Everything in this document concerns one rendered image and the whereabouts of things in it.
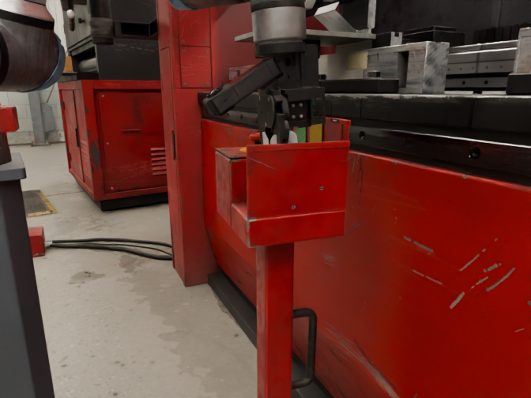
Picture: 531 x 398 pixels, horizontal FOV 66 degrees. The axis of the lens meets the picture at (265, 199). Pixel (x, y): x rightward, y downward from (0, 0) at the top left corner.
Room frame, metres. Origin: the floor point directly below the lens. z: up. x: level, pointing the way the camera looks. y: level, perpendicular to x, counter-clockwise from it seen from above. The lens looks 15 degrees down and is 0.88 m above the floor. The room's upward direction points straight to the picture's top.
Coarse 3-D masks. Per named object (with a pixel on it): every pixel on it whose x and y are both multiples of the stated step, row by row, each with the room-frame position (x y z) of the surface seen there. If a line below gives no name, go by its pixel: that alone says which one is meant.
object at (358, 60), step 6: (348, 54) 1.02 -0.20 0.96; (354, 54) 1.00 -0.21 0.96; (360, 54) 0.98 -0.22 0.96; (366, 54) 0.96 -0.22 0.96; (348, 60) 1.02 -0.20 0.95; (354, 60) 1.00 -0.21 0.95; (360, 60) 0.98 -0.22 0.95; (366, 60) 0.96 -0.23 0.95; (348, 66) 1.01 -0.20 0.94; (354, 66) 1.00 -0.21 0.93; (360, 66) 0.97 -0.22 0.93; (366, 66) 0.96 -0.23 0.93
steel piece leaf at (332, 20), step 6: (324, 6) 1.04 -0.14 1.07; (330, 6) 1.01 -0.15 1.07; (336, 6) 0.98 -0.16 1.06; (318, 12) 1.05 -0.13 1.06; (324, 12) 1.02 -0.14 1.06; (330, 12) 1.00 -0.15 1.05; (336, 12) 0.98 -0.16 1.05; (318, 18) 1.05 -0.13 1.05; (324, 18) 1.04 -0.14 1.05; (330, 18) 1.02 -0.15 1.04; (336, 18) 1.01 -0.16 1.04; (342, 18) 0.99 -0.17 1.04; (324, 24) 1.07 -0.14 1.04; (330, 24) 1.05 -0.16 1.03; (336, 24) 1.03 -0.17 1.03; (342, 24) 1.02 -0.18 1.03; (348, 24) 1.00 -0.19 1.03; (330, 30) 1.07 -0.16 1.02; (336, 30) 1.06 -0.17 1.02; (342, 30) 1.04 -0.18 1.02; (348, 30) 1.02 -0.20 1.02; (354, 30) 1.01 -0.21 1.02
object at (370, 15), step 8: (344, 0) 1.08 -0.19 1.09; (352, 0) 1.05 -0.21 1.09; (360, 0) 1.02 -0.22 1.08; (368, 0) 0.99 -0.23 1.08; (344, 8) 1.08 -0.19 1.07; (352, 8) 1.05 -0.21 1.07; (360, 8) 1.02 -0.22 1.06; (368, 8) 0.99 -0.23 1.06; (344, 16) 1.08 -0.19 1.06; (352, 16) 1.04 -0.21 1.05; (360, 16) 1.02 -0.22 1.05; (368, 16) 0.99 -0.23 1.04; (352, 24) 1.04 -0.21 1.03; (360, 24) 1.02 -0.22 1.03; (368, 24) 0.99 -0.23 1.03; (360, 32) 1.03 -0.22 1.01; (368, 32) 1.00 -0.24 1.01
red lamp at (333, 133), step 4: (328, 124) 0.65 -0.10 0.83; (332, 124) 0.64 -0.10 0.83; (336, 124) 0.63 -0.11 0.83; (340, 124) 0.61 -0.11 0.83; (328, 128) 0.65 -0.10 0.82; (332, 128) 0.64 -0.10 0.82; (336, 128) 0.63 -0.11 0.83; (340, 128) 0.61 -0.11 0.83; (328, 132) 0.65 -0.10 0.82; (332, 132) 0.64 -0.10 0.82; (336, 132) 0.62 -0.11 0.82; (340, 132) 0.61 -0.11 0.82; (328, 136) 0.65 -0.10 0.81; (332, 136) 0.64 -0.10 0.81; (336, 136) 0.62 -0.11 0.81; (340, 136) 0.61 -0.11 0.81; (328, 140) 0.65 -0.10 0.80; (332, 140) 0.64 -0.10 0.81; (336, 140) 0.62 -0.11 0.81; (340, 140) 0.61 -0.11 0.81
